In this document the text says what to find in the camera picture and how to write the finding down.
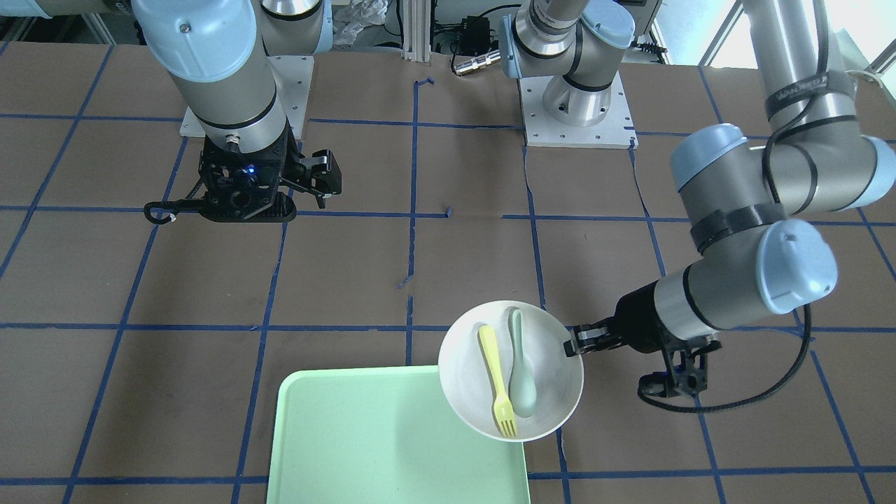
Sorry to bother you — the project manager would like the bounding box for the yellow plastic fork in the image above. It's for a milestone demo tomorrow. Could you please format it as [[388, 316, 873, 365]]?
[[477, 325, 518, 438]]

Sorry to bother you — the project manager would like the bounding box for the white round plate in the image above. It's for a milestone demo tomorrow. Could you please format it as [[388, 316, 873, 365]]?
[[437, 300, 585, 442]]

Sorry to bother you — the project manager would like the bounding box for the pale green plastic spoon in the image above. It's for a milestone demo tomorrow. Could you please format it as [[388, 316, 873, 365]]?
[[508, 307, 538, 418]]

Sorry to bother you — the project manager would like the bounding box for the light green plastic tray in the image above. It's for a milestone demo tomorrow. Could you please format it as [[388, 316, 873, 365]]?
[[267, 366, 531, 503]]

